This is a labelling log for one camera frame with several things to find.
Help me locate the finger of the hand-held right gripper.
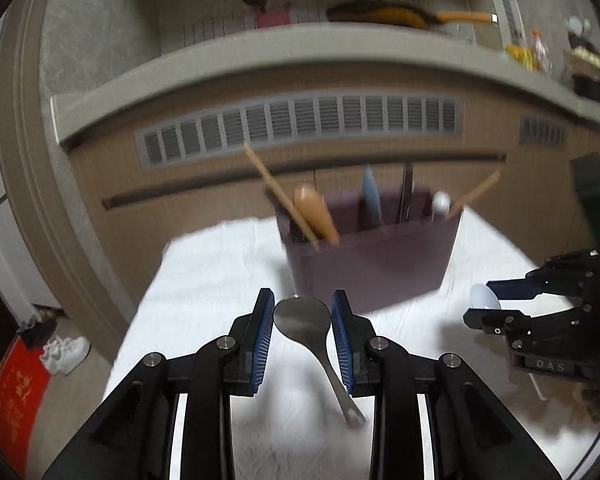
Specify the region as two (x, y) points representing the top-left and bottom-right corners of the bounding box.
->
(487, 250), (600, 300)
(464, 305), (588, 353)

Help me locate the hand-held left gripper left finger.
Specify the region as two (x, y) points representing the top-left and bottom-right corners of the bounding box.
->
(42, 287), (276, 480)

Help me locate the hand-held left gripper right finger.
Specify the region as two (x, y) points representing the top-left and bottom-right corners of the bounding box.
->
(330, 289), (561, 480)

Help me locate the white spoon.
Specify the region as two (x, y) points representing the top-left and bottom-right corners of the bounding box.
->
(470, 284), (549, 403)

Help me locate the grey metal spoon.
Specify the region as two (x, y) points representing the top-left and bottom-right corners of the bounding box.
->
(273, 296), (367, 429)

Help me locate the purple plastic utensil holder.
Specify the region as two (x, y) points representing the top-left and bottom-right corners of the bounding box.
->
(275, 187), (465, 313)

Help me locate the wooden chopstick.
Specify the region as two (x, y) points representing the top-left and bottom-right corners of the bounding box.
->
(449, 170), (502, 212)
(242, 141), (321, 252)

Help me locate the white ball-ended black stirrer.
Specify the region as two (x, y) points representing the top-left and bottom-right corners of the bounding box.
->
(431, 191), (452, 223)

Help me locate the wooden spoon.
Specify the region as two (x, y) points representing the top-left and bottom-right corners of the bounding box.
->
(292, 183), (341, 246)

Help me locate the dark metal utensil handle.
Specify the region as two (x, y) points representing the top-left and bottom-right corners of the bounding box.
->
(400, 162), (415, 221)

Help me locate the blue plastic spoon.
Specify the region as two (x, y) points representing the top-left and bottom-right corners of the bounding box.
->
(362, 167), (383, 226)

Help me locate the white textured towel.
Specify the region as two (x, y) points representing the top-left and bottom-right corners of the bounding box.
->
(102, 207), (600, 480)

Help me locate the wooden kitchen cabinet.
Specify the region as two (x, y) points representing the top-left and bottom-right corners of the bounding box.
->
(62, 67), (600, 291)

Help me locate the short grey vent grille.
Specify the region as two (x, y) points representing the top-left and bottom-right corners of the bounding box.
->
(519, 115), (567, 147)

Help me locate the white sneaker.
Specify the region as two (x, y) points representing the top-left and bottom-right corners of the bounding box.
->
(40, 337), (91, 376)

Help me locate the black pot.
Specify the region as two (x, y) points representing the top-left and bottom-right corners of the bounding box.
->
(572, 74), (600, 107)

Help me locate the long grey vent grille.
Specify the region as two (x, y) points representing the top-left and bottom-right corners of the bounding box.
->
(135, 91), (463, 171)

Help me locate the dark shoe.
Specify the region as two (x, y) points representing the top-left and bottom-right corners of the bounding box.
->
(17, 317), (56, 348)

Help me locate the clear bottle with orange cap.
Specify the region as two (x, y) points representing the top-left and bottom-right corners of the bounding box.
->
(532, 30), (553, 73)

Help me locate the bowl of white food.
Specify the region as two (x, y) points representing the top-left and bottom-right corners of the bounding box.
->
(562, 45), (600, 78)

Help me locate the red doormat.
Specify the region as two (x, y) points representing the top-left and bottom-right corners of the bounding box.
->
(0, 335), (51, 453)

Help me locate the beige kitchen countertop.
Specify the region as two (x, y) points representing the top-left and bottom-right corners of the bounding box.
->
(50, 25), (600, 148)

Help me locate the black wok with orange handle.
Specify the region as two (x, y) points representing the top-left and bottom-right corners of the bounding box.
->
(326, 0), (498, 31)

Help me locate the cartoon girl wall sticker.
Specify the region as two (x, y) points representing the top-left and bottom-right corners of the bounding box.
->
(242, 0), (296, 28)

